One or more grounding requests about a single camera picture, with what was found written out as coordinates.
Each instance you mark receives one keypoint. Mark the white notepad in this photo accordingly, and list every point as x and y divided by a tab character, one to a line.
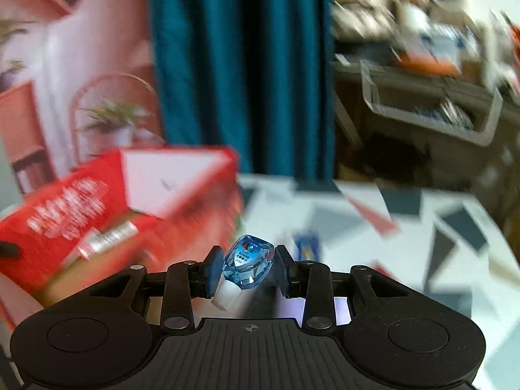
288	308

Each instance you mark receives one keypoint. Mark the red cardboard box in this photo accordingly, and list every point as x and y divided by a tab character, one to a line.
61	219

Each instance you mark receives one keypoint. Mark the black bag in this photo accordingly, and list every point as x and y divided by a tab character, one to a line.
394	156

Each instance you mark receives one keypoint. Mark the printed room scene backdrop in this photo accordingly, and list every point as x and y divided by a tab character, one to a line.
81	48

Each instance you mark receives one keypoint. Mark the orange bowl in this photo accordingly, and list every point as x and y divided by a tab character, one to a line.
426	65

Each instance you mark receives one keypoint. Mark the grey cluttered desk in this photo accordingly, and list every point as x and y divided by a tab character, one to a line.
406	85

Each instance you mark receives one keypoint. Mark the teal blue curtain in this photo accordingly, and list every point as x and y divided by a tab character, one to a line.
243	69

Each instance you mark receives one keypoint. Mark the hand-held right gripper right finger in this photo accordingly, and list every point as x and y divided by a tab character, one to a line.
282	272

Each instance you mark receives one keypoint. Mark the white marker with red cap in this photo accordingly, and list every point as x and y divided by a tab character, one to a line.
101	241

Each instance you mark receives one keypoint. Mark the small clear blue bottle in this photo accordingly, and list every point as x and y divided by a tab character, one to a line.
245	264

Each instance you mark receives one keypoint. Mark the geometric patterned tablecloth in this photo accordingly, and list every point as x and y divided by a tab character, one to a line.
406	252

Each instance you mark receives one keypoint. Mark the small blue box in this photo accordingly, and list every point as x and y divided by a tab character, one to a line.
307	245

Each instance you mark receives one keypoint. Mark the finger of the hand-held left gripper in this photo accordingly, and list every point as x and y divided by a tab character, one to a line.
8	249

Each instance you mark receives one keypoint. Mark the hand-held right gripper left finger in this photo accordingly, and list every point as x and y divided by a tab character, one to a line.
212	272

